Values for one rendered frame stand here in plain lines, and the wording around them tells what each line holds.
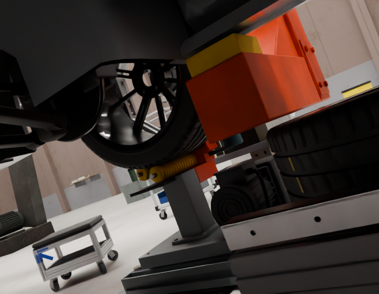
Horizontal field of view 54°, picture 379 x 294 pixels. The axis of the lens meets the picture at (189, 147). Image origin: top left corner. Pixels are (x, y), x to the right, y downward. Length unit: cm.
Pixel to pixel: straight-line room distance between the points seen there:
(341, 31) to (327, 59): 80
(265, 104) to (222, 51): 16
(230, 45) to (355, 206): 46
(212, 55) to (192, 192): 62
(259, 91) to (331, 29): 1042
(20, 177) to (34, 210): 73
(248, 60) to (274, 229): 39
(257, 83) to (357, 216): 39
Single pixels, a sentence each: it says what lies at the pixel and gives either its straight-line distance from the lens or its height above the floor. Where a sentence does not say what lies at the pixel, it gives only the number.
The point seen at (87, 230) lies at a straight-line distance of 246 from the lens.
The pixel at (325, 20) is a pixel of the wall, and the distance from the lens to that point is 1126.
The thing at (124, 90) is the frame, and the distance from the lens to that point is 172.
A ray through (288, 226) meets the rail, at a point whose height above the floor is 37.
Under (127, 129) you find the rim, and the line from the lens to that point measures 155.
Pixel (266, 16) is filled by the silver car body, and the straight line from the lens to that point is 88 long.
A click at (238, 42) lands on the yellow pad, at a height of 70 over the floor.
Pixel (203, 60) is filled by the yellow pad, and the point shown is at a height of 71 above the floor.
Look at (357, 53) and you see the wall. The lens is 1104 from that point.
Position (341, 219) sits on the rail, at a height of 36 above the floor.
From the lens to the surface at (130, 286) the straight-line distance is 148.
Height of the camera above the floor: 52
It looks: 1 degrees up
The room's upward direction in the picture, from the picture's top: 21 degrees counter-clockwise
